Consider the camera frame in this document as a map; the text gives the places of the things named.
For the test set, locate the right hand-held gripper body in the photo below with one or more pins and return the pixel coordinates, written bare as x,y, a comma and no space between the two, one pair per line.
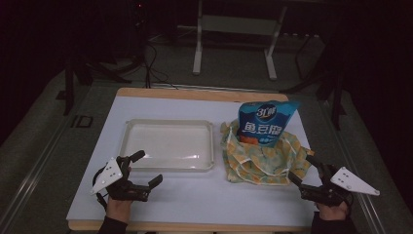
328,193

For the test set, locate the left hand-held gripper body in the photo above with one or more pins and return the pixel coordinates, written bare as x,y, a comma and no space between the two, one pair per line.
125,190

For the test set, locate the white plastic tray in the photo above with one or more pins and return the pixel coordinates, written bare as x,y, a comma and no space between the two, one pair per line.
168,144

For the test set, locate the yellow patterned cloth bag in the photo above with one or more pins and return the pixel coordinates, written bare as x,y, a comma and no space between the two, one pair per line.
256,162

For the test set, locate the blue snack packet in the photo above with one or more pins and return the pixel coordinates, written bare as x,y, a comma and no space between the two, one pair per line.
264,125

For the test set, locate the person's right hand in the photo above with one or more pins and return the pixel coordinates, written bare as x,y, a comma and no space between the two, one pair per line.
332,213

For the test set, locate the person's left hand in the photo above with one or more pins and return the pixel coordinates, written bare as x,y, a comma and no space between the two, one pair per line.
119,209

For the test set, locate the black metal stand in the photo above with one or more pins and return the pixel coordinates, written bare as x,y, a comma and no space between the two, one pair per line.
334,81

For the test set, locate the black tripod stand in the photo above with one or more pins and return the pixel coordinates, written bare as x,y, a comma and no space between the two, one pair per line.
79,73

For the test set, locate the dark device with red light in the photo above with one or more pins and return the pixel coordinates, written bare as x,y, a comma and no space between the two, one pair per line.
138,26

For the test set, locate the white metal stand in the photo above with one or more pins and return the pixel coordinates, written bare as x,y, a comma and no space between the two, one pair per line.
238,26

